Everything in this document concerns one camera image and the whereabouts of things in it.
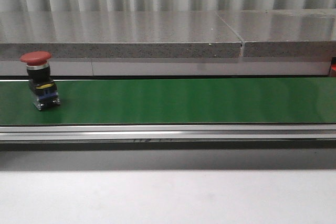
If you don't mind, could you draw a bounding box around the red mushroom push button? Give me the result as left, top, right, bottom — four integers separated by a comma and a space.
20, 51, 61, 111

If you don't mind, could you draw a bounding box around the green conveyor belt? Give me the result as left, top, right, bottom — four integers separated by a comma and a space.
1, 78, 335, 125

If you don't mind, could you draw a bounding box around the grey stone slab left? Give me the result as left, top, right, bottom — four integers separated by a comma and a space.
1, 11, 241, 59

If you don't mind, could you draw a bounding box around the grey stone slab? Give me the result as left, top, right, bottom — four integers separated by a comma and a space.
1, 11, 241, 59
217, 9, 335, 61

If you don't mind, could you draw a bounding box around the grey stone slab right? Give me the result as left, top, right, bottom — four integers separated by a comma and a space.
217, 9, 335, 61

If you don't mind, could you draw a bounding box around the white panel under slab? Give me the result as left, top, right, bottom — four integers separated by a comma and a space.
0, 57, 331, 77

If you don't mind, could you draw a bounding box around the red object at right edge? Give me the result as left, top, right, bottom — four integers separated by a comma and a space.
329, 63, 336, 77

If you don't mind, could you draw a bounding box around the aluminium conveyor side rail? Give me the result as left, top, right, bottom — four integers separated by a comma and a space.
1, 123, 335, 144

